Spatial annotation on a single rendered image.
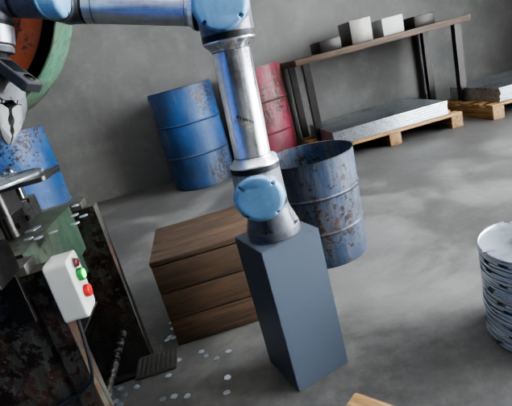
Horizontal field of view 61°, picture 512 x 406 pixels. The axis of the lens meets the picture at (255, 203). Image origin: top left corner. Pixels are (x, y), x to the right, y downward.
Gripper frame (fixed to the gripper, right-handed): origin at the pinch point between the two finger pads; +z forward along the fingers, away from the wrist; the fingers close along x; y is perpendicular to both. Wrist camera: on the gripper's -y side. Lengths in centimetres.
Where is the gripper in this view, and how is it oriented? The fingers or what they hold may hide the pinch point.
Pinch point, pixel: (11, 139)
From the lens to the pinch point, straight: 112.3
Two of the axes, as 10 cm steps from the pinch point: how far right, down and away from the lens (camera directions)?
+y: -9.3, -0.8, 3.6
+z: -0.2, 9.8, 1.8
